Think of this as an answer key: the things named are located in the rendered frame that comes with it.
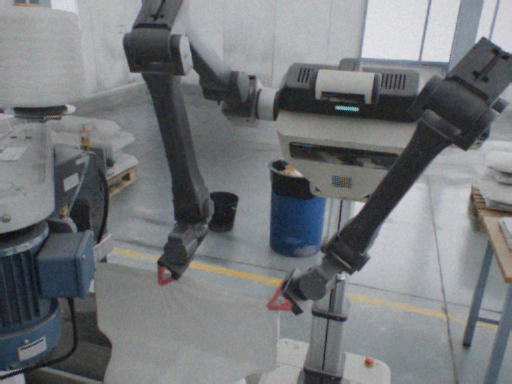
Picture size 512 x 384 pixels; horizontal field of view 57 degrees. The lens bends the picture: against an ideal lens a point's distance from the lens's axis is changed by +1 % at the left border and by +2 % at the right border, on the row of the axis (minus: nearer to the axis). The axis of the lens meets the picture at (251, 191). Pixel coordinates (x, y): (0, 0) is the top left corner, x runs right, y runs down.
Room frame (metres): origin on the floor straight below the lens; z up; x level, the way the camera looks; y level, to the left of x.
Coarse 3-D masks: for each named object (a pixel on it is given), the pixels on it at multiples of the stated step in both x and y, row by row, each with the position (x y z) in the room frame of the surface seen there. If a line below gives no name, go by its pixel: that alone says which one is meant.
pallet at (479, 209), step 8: (472, 192) 4.26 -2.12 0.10; (480, 192) 4.15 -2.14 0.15; (472, 200) 4.30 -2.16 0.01; (480, 200) 3.96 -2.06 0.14; (472, 208) 4.07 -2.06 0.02; (480, 208) 3.80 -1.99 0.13; (488, 208) 3.79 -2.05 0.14; (480, 216) 3.62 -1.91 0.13; (488, 216) 3.61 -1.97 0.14; (496, 216) 3.61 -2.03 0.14; (504, 216) 3.62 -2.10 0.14; (480, 224) 3.62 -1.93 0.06
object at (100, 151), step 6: (96, 144) 1.27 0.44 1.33; (102, 144) 1.27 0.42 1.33; (108, 144) 1.27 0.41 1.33; (90, 150) 1.24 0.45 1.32; (96, 150) 1.24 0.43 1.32; (102, 150) 1.23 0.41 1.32; (108, 150) 1.25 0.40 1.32; (102, 156) 1.23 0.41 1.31; (108, 156) 1.25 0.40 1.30; (102, 162) 1.23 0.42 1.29; (108, 168) 1.25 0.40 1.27
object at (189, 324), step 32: (96, 288) 1.05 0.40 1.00; (128, 288) 1.03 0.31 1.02; (160, 288) 1.01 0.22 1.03; (192, 288) 0.98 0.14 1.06; (224, 288) 0.96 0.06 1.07; (128, 320) 1.03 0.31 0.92; (160, 320) 1.01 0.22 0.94; (192, 320) 0.98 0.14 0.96; (224, 320) 0.95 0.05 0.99; (256, 320) 0.93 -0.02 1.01; (128, 352) 1.00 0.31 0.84; (160, 352) 0.99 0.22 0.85; (192, 352) 0.97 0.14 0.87; (224, 352) 0.95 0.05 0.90; (256, 352) 0.93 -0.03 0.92
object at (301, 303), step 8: (296, 272) 0.93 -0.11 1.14; (304, 272) 0.89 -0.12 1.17; (288, 280) 0.90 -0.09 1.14; (296, 280) 0.89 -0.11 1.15; (288, 288) 0.87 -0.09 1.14; (296, 288) 0.88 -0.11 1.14; (288, 296) 0.85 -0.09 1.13; (296, 296) 0.87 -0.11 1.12; (304, 296) 0.87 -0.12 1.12; (296, 304) 0.85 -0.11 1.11; (304, 304) 0.86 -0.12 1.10
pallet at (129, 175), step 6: (132, 168) 4.49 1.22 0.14; (120, 174) 4.29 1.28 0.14; (126, 174) 4.45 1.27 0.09; (132, 174) 4.48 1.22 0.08; (108, 180) 4.11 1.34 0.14; (114, 180) 4.15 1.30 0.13; (126, 180) 4.45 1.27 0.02; (132, 180) 4.48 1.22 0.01; (114, 186) 4.27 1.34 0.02; (120, 186) 4.28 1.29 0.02; (114, 192) 4.14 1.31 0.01; (66, 204) 3.52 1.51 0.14; (66, 210) 3.44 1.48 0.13; (60, 216) 3.42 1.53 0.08
